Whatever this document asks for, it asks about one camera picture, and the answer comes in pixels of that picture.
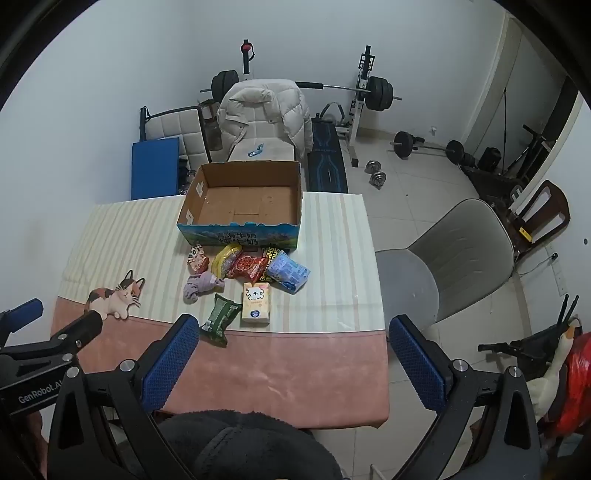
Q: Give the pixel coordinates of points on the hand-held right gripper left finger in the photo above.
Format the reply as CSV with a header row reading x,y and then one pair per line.
x,y
171,364

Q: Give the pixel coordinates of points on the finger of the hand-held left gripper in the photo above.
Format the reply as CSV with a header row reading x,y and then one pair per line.
x,y
23,314
83,327

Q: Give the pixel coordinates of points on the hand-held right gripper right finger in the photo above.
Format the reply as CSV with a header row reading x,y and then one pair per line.
x,y
418,364

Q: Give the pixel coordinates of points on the green snack packet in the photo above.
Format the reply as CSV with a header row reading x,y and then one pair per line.
x,y
219,318

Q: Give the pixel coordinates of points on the purple cloth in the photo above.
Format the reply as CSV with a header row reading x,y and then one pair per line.
x,y
198,286

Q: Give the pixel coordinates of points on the cream tissue pack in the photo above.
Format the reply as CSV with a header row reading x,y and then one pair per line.
x,y
256,304

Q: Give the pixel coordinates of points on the orange cartoon snack packet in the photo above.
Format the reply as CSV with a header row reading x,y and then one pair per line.
x,y
197,258

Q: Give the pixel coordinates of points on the steel scrubber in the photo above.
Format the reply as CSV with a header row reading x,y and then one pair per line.
x,y
225,261

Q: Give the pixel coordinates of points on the red wet wipes packet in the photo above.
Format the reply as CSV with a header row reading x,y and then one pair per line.
x,y
247,267

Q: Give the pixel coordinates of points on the light blue wipes packet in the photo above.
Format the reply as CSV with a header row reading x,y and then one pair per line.
x,y
288,273

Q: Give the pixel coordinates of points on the black yellow wipes packet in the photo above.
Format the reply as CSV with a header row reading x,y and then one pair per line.
x,y
272,254

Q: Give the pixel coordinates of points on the cardboard box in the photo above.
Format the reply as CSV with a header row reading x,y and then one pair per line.
x,y
240,198

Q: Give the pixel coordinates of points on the dark fleece garment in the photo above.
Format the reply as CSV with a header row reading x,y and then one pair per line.
x,y
249,447

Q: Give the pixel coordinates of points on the grey shell chair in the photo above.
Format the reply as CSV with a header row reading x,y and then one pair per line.
x,y
461,249

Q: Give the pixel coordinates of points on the white goose plush toy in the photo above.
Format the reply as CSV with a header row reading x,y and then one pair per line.
x,y
561,355

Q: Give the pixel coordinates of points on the black router antennas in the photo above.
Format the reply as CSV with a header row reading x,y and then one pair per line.
x,y
568,309

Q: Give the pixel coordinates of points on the red bag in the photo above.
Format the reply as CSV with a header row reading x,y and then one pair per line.
x,y
579,383

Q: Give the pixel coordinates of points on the blue foam mat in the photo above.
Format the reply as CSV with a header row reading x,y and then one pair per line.
x,y
154,168

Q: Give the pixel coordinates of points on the chrome dumbbell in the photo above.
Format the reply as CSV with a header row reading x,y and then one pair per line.
x,y
371,167
378,179

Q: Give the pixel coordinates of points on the black blue weight bench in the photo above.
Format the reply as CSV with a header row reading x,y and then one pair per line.
x,y
328,170

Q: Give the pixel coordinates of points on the brown wooden chair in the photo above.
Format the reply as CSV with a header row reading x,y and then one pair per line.
x,y
554,198

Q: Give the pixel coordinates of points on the black bag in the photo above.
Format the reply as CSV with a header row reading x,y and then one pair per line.
x,y
489,159

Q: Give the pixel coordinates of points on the small floor barbell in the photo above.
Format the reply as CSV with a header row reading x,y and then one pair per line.
x,y
402,144

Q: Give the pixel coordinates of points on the white padded black-framed chair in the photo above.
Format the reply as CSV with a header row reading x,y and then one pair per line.
x,y
175,124

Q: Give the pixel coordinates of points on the small blue packet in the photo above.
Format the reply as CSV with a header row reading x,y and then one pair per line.
x,y
255,151

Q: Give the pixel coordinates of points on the beige upholstered chair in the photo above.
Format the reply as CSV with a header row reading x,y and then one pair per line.
x,y
274,150

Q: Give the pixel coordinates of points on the barbell with black plates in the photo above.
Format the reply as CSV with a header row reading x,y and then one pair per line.
x,y
379,94

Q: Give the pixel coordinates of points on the white puffer jacket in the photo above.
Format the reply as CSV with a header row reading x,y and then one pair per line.
x,y
258,106

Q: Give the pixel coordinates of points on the black metal frame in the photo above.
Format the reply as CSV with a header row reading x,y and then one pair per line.
x,y
531,346

